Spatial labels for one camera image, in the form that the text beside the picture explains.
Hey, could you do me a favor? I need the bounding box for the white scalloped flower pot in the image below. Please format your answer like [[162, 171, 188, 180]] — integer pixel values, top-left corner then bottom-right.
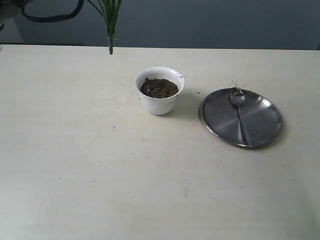
[[133, 66, 185, 116]]

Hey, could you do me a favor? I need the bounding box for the stainless steel spork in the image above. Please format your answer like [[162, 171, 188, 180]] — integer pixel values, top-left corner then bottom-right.
[[229, 87, 253, 148]]

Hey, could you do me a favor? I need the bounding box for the red artificial flower with stem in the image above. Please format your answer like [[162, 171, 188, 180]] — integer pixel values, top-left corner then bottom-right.
[[88, 0, 122, 55]]

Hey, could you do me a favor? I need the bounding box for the round stainless steel plate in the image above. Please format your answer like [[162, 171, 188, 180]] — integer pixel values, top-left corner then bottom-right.
[[198, 87, 284, 148]]

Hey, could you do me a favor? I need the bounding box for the clump of roots and soil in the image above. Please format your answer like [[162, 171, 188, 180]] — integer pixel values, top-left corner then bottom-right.
[[140, 78, 179, 99]]

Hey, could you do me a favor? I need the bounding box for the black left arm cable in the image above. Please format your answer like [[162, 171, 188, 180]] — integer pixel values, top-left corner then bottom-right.
[[21, 0, 85, 23]]

